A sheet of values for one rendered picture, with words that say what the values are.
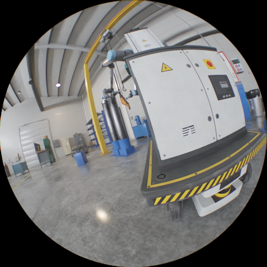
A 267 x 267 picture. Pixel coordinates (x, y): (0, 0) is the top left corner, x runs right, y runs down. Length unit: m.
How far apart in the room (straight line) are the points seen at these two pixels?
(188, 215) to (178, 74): 0.68
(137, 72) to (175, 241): 0.75
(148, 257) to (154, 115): 0.61
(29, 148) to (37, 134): 1.87
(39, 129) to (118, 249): 11.49
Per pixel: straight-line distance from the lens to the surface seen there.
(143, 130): 3.78
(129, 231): 0.60
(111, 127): 2.32
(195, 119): 0.37
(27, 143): 11.93
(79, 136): 10.73
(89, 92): 3.64
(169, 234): 0.55
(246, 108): 2.83
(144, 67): 0.40
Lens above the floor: 0.51
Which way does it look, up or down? 3 degrees down
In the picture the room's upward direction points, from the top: 17 degrees counter-clockwise
